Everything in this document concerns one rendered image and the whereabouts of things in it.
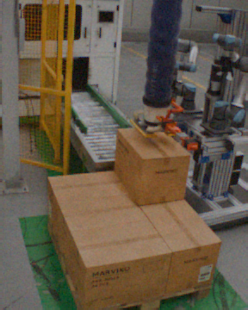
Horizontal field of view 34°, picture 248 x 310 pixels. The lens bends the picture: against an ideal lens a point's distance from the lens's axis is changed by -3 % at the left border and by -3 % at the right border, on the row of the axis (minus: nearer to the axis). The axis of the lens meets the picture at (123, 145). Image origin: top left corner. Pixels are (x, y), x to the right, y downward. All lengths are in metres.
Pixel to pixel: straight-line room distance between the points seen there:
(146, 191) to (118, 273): 0.77
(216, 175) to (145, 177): 1.08
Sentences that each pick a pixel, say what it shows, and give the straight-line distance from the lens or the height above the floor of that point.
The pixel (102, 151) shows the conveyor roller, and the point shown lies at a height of 0.55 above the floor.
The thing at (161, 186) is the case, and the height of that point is 0.70.
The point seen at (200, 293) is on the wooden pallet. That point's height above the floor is 0.07.
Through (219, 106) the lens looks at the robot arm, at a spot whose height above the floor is 1.24.
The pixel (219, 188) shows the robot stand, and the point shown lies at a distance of 4.16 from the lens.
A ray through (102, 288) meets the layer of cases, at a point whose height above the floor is 0.34.
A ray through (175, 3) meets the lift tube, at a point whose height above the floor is 2.06.
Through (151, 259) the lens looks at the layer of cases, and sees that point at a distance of 2.80.
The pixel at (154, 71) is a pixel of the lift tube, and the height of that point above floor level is 1.54.
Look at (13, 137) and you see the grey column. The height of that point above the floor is 0.60.
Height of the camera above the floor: 2.28
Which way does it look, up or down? 24 degrees down
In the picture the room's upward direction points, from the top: 5 degrees clockwise
